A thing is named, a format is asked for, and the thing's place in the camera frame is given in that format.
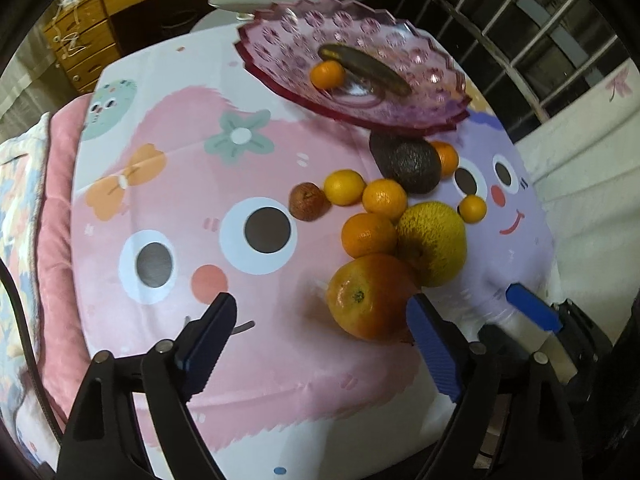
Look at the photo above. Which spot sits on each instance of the dark brown avocado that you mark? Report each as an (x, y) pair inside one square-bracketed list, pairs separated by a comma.
[(407, 162)]

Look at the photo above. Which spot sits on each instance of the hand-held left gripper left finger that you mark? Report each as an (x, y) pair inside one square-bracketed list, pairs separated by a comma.
[(210, 340)]

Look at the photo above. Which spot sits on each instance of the large orange grapefruit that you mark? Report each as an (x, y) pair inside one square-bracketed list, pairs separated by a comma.
[(370, 295)]

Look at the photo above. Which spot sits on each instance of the pink glass fruit bowl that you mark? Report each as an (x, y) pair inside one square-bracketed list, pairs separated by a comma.
[(300, 35)]

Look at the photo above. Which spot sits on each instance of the small orange kumquat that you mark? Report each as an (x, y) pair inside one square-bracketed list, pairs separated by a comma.
[(472, 208)]

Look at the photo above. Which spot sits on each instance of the metal window grille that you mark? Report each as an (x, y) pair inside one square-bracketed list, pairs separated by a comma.
[(500, 25)]

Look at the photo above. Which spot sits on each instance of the cartoon printed tablecloth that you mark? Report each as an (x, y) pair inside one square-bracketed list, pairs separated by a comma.
[(200, 210)]

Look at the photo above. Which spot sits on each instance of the dark overripe banana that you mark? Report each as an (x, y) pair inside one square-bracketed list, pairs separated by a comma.
[(370, 67)]

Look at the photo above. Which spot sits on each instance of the yellowish tangerine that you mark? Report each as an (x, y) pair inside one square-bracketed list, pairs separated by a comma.
[(344, 187)]

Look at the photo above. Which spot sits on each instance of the large yellow citrus fruit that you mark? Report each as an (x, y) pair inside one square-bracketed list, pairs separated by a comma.
[(432, 242)]

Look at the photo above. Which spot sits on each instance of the white printed bedsheet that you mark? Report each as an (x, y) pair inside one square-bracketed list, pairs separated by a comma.
[(575, 150)]

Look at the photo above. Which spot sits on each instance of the pink cushion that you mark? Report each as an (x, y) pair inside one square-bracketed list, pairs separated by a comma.
[(55, 185)]

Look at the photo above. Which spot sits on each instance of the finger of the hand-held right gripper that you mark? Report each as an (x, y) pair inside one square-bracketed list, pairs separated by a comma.
[(530, 305), (502, 337)]

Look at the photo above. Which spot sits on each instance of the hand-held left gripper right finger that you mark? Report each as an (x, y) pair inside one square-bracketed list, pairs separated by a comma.
[(432, 340)]

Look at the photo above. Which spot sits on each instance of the orange tangerine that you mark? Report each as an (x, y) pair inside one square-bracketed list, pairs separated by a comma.
[(327, 74), (384, 199), (369, 235), (448, 157)]

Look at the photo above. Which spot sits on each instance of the wooden desk with drawers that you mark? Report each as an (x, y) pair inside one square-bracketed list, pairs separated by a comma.
[(125, 10)]

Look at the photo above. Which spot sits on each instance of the wrinkled brown fruit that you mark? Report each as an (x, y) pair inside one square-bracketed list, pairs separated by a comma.
[(309, 201)]

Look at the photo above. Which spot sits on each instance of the floral quilt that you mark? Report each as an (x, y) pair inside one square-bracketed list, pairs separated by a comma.
[(15, 200)]

